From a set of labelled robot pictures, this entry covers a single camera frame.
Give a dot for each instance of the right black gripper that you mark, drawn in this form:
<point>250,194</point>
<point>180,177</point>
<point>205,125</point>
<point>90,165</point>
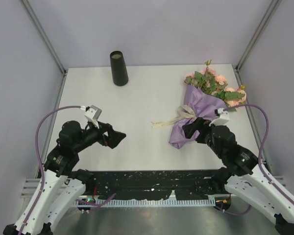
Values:
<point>201,125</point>

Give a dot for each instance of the purple wrapping paper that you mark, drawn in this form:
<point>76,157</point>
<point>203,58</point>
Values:
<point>203,105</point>

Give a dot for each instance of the black conical vase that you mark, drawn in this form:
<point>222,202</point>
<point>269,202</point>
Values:
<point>118,68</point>

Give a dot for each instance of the right aluminium frame post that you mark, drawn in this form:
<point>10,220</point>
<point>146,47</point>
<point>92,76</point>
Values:
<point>269,12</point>

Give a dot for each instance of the pink flower bunch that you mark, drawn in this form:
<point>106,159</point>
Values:
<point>211,83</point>

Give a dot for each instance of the left aluminium frame post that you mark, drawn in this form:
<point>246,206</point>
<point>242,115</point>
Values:
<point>41,32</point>

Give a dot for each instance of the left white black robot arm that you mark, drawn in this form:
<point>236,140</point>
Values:
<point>59,187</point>

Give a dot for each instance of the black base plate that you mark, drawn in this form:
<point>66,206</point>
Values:
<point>156,185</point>

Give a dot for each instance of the aluminium frame post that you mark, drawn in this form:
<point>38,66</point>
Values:
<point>41,32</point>
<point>269,12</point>

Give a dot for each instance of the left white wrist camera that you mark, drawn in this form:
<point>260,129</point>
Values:
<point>92,114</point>

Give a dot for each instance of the aluminium front rail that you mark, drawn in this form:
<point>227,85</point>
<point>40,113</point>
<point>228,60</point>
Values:
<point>31,185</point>

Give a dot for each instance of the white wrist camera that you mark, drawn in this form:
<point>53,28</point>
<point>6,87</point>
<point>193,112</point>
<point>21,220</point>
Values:
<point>92,114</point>
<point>222,117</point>

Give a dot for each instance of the cream gold-lettered ribbon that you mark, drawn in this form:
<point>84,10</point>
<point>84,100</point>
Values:
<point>183,112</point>

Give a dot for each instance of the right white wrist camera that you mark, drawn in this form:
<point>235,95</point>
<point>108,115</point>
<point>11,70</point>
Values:
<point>222,117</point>

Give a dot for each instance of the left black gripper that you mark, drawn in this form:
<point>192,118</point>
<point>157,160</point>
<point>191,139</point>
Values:
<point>113,137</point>

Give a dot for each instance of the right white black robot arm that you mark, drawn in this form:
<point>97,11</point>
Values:
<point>244,176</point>

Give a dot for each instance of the white slotted cable duct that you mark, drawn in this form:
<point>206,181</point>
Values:
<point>171,202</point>

